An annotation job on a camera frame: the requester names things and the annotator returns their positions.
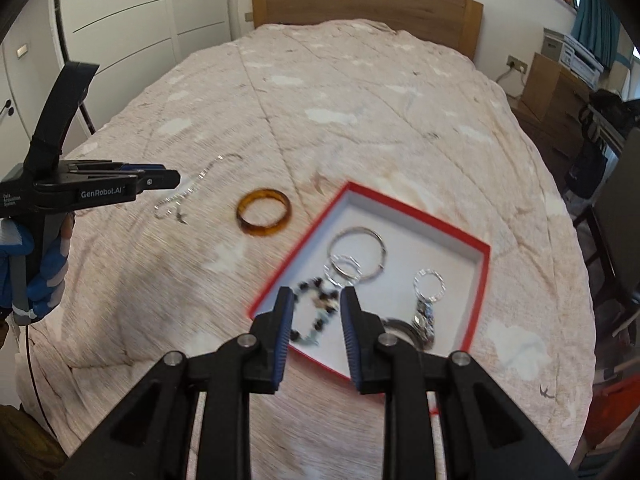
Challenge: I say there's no grey chair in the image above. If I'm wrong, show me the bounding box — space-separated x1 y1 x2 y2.
584 127 640 343

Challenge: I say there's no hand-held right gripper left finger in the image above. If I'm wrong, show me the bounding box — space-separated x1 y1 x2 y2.
60 287 296 480

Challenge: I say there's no red jewelry box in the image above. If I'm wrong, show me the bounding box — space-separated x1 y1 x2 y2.
248 181 492 382

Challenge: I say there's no wooden bed headboard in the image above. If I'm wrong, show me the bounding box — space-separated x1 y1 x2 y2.
251 0 484 61

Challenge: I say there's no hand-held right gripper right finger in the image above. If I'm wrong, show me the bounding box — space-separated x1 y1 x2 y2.
340 287 576 480

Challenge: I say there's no black cable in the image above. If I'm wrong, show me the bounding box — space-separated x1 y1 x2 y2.
24 322 68 453

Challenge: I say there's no amber bangle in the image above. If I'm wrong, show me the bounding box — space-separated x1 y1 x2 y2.
236 188 293 236

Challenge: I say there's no dark beaded bracelet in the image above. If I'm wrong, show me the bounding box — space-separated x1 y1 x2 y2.
291 277 342 349

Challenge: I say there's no teal curtain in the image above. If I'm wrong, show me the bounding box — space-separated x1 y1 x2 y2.
571 0 622 68

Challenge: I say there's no red plastic object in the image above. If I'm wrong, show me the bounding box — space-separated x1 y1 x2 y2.
594 374 640 442

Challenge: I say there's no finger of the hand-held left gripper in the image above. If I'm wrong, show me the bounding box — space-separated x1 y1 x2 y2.
116 169 182 196
64 160 167 176

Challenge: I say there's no wooden cabinet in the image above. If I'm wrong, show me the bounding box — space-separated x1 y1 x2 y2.
521 52 592 122

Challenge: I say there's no black bag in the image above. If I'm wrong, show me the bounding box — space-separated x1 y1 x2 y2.
565 89 637 198

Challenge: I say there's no chunky silver chain bracelet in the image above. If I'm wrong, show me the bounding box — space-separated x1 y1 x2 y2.
409 300 439 352

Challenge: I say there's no large plain silver bangle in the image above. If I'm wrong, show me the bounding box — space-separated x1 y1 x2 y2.
327 226 389 281

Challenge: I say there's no small twisted silver bracelet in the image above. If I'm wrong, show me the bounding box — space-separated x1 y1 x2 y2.
413 268 446 304

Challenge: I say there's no person's left hand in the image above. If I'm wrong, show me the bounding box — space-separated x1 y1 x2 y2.
0 215 72 320

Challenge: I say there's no white wardrobe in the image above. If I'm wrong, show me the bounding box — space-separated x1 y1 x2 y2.
0 0 232 171

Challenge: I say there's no beige bird print blanket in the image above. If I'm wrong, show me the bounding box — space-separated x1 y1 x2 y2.
15 19 597 480

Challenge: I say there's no silver chain necklace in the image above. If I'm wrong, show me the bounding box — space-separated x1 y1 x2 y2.
152 153 244 225

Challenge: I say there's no olive cloth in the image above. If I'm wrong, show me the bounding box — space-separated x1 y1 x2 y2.
0 404 67 480

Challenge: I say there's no white printer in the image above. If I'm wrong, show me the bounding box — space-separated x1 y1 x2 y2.
542 29 604 87

